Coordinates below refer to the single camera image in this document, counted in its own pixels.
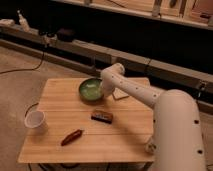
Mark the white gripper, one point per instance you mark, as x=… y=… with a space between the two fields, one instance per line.
x=107 y=88

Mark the green ceramic bowl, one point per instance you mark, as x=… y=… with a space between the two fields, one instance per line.
x=89 y=90

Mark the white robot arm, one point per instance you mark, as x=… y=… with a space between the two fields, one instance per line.
x=177 y=135

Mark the beige sponge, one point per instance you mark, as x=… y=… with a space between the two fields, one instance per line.
x=119 y=94

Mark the brown black rectangular block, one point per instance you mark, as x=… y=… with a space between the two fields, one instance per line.
x=102 y=116

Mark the wooden table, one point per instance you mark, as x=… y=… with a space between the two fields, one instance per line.
x=121 y=141

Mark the black device on ledge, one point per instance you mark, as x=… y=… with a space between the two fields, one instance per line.
x=65 y=35

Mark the white labelled bottle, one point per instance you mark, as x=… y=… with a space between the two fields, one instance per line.
x=150 y=146

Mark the white paper cup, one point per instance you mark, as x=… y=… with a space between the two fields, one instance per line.
x=35 y=121

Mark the white spray bottle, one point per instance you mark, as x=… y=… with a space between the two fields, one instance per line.
x=23 y=22

